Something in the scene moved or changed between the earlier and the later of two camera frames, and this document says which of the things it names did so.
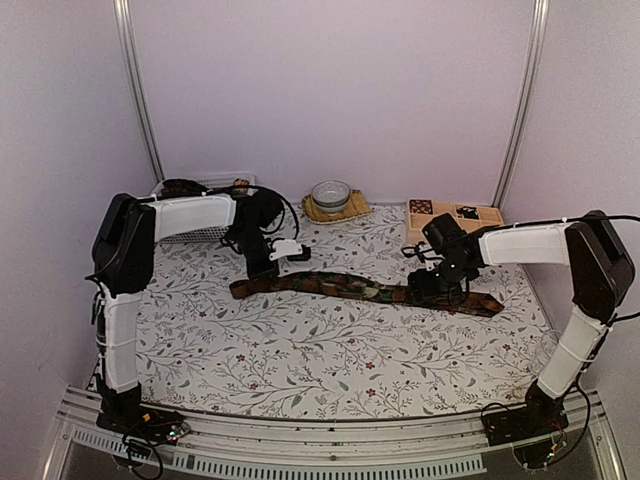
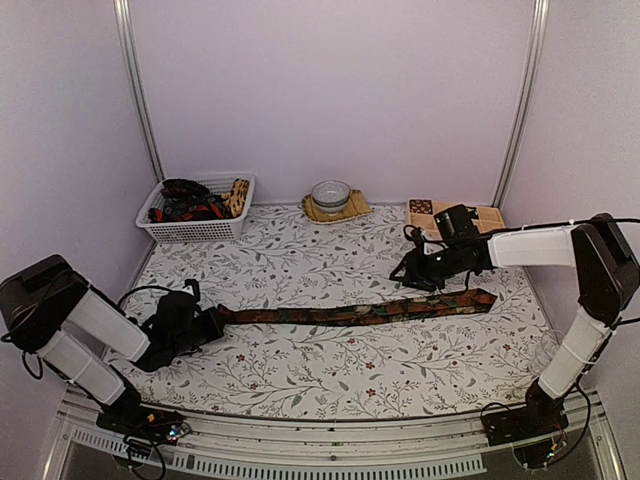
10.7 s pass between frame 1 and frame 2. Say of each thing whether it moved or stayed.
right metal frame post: stayed
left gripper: moved
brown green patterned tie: moved
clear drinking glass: stayed
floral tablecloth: stayed
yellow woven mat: stayed
